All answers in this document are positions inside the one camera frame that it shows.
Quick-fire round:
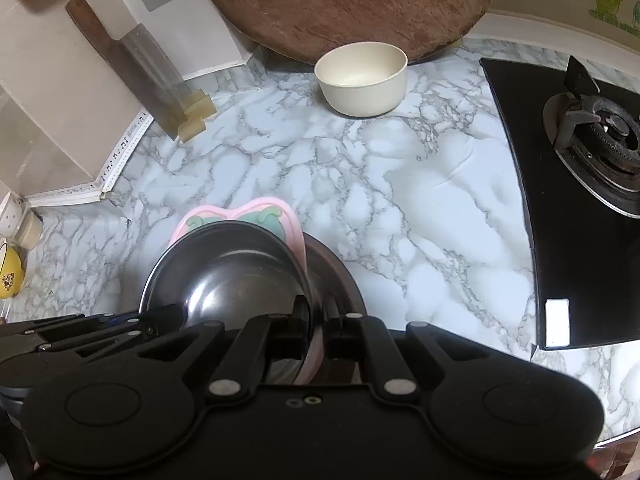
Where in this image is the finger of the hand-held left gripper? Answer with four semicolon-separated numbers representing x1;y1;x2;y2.
0;304;187;343
30;327;152;361

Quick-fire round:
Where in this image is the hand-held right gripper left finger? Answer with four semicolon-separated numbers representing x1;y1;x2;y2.
135;295;312;402

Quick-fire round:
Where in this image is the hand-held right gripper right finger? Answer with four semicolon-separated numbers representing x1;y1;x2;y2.
324;311;494;401

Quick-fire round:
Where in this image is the dark metal bowl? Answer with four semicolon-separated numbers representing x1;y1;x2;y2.
300;234;379;386

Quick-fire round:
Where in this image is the stainless steel bowl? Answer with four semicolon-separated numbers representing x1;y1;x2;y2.
139;222;315;387

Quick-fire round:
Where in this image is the pink flower-shaped plate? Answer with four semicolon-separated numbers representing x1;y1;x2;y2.
170;197;321;386

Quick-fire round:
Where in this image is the yellow printed mug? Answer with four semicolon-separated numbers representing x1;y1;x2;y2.
0;241;26;301

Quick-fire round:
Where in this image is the clear plastic container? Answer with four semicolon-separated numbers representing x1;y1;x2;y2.
17;210;45;251

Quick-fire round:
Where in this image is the long white patterned trim strip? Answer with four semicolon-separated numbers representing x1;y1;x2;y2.
22;180;107;209

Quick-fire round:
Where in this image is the white bowl with pink hearts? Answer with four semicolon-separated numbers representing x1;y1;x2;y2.
0;191;26;239

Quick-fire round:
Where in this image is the short white patterned trim strip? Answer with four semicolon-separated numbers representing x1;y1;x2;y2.
97;110;155;193

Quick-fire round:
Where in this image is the cream bowl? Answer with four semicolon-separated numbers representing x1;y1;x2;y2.
314;43;409;119

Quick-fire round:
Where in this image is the black gas stove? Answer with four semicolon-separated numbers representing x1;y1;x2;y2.
479;56;640;352

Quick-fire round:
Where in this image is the round wooden cutting board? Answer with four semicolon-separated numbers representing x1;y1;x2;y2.
192;0;503;64

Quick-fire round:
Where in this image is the stove burner grate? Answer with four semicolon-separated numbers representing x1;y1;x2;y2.
542;55;640;217

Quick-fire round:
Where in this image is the cleaver with wooden handle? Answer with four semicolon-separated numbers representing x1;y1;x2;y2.
65;0;193;142

